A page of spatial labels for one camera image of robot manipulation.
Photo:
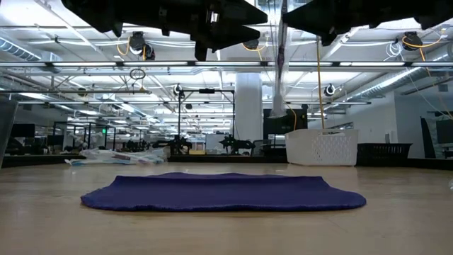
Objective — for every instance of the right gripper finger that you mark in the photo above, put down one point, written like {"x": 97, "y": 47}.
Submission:
{"x": 311, "y": 10}
{"x": 308, "y": 25}

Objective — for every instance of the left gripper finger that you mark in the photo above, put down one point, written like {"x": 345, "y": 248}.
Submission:
{"x": 233, "y": 35}
{"x": 240, "y": 12}

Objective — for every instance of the blue toothbrush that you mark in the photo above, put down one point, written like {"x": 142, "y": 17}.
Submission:
{"x": 81, "y": 162}
{"x": 159, "y": 154}

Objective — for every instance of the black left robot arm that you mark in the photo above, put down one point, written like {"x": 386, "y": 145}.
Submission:
{"x": 106, "y": 10}

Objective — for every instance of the background black robot arm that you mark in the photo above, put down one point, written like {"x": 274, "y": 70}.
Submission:
{"x": 175, "y": 145}
{"x": 237, "y": 145}

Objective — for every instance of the white pillar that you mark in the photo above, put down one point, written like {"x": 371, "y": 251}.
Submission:
{"x": 247, "y": 106}

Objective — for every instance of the black cabinet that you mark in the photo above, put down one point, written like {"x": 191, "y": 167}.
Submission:
{"x": 283, "y": 124}

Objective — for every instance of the white plastic basket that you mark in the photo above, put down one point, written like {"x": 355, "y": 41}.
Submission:
{"x": 304, "y": 148}

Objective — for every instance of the black plastic basket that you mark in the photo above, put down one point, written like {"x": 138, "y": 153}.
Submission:
{"x": 384, "y": 154}

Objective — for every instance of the black monitor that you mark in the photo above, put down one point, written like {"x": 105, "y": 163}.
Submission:
{"x": 444, "y": 132}

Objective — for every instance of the dark blue square mat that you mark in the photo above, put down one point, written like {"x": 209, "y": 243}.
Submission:
{"x": 223, "y": 193}

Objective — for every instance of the long ceiling light rail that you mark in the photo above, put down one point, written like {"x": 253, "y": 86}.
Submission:
{"x": 152, "y": 64}

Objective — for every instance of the silver ventilation duct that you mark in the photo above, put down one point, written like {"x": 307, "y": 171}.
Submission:
{"x": 21, "y": 53}
{"x": 389, "y": 85}

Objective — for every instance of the black station frame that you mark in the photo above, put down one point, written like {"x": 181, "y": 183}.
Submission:
{"x": 179, "y": 117}

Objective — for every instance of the black aluminium table frame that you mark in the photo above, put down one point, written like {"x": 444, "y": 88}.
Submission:
{"x": 212, "y": 159}

